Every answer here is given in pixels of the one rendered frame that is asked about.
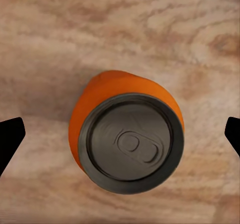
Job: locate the can of soda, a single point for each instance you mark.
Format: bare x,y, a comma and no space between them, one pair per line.
126,133

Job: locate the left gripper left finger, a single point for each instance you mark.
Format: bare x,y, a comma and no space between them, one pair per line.
12,132

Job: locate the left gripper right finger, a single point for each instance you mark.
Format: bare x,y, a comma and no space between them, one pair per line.
232,132

